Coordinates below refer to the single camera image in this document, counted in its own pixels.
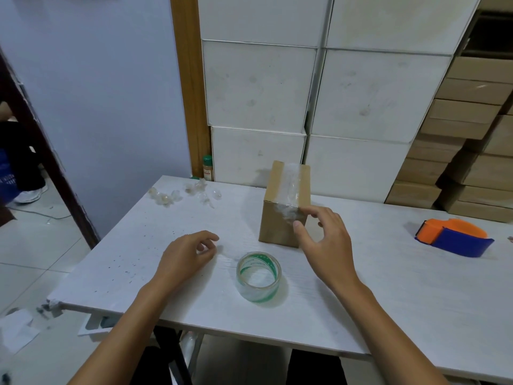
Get stack of large white boxes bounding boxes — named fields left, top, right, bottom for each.
left=198, top=0, right=482, bottom=204

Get person's right hand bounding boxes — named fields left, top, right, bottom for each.
left=293, top=205, right=362, bottom=293

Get light wooden door trim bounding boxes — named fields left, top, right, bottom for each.
left=170, top=0, right=212, bottom=179

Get white paper sheet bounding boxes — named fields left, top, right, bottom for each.
left=0, top=309, right=41, bottom=355

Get small taped cardboard box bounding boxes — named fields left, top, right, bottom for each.
left=258, top=160, right=312, bottom=248

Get dark wooden door frame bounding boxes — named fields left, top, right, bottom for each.
left=0, top=47, right=101, bottom=250

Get pile of crumpled tape scraps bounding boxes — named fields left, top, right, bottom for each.
left=147, top=178, right=223, bottom=208

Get clear packing tape roll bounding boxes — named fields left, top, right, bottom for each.
left=236, top=252, right=283, bottom=304

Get person's left hand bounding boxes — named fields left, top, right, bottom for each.
left=154, top=230, right=220, bottom=286

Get person's right forearm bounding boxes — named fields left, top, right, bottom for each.
left=332, top=276, right=450, bottom=385

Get person's left forearm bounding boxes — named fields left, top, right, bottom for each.
left=67, top=274, right=177, bottom=385

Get orange and blue tape dispenser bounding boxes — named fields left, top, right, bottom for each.
left=414, top=218, right=495, bottom=259

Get person's black trousers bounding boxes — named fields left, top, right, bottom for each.
left=131, top=326, right=348, bottom=385

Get thin floor cable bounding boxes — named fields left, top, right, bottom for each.
left=7, top=206, right=73, bottom=221

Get blue bag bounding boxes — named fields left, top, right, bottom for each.
left=0, top=150, right=19, bottom=203

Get stack of brown cardboard boxes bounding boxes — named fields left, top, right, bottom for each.
left=384, top=0, right=513, bottom=224

